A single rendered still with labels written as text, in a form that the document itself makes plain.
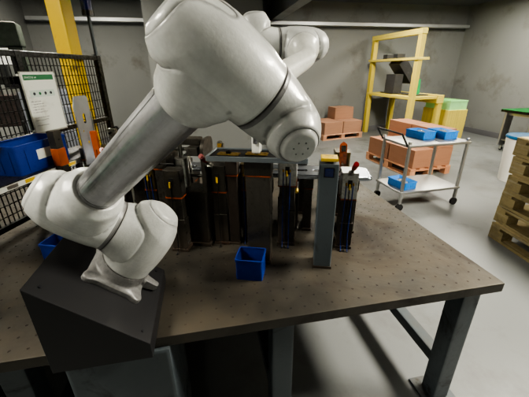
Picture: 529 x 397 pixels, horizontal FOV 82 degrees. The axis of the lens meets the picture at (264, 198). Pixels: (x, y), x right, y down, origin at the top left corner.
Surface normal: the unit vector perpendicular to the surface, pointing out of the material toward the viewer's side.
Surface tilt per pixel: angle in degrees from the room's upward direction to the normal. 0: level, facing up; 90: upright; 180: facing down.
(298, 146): 114
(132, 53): 90
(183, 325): 0
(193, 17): 73
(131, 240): 86
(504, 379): 0
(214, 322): 0
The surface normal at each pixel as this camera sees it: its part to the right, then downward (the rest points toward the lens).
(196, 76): -0.21, 0.81
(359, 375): -0.01, -0.92
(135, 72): 0.19, 0.38
